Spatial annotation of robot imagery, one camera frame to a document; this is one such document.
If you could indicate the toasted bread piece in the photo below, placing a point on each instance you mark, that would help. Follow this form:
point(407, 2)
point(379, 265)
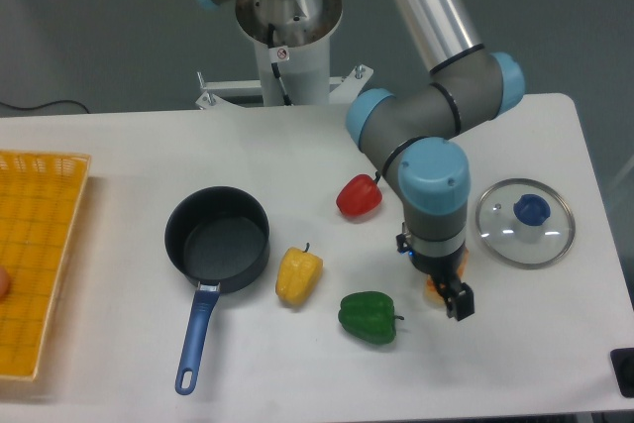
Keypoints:
point(430, 292)

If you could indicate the green bell pepper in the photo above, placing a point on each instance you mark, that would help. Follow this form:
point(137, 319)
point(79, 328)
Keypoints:
point(369, 316)

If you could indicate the yellow plastic basket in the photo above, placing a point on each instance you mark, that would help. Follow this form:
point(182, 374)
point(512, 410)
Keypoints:
point(41, 194)

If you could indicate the glass lid blue knob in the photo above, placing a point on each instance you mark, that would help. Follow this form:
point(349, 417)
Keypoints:
point(525, 223)

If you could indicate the black device at table edge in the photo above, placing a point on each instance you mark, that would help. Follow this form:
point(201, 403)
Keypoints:
point(623, 365)

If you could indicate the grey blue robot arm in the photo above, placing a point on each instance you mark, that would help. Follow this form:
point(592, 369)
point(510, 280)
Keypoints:
point(410, 141)

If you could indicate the red bell pepper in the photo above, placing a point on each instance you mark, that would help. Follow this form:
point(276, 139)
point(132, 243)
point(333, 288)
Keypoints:
point(359, 196)

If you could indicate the yellow bell pepper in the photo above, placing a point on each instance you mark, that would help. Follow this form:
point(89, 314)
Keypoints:
point(298, 273)

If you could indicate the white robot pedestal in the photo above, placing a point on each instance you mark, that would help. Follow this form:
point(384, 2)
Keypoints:
point(291, 40)

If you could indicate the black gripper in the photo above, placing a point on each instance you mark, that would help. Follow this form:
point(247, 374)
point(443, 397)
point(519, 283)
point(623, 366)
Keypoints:
point(441, 260)

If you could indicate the black pot blue handle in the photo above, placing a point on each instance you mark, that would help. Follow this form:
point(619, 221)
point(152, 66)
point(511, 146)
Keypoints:
point(218, 238)

